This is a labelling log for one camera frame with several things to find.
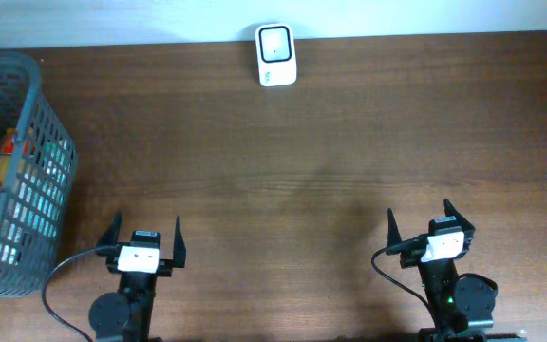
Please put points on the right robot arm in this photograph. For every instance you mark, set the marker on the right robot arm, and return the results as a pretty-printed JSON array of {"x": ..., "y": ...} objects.
[{"x": 461, "y": 305}]

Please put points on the grey plastic basket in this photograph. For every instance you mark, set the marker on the grey plastic basket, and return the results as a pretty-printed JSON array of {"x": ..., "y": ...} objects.
[{"x": 37, "y": 186}]

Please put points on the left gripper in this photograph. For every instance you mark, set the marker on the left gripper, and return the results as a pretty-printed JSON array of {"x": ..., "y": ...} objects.
[{"x": 165, "y": 266}]

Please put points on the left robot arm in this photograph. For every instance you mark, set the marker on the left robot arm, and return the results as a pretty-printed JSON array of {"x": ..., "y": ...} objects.
[{"x": 125, "y": 314}]

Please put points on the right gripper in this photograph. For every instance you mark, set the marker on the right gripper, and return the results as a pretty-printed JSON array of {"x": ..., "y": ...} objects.
[{"x": 465, "y": 227}]

